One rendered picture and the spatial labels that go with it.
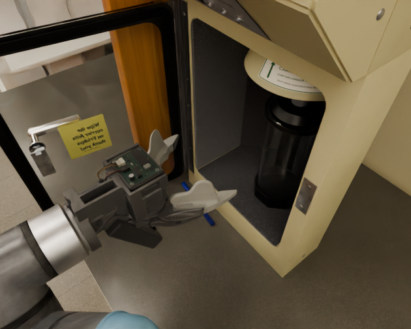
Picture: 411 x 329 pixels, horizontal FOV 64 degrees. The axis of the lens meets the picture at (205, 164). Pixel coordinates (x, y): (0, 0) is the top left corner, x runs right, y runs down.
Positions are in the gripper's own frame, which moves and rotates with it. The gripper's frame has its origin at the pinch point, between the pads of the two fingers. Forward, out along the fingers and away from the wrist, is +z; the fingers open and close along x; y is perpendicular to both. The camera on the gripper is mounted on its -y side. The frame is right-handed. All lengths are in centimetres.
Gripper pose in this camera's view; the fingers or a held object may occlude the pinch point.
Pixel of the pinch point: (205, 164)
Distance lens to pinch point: 50.5
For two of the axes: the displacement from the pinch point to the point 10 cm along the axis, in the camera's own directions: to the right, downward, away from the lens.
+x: -6.2, -5.8, 5.3
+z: 7.9, -4.6, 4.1
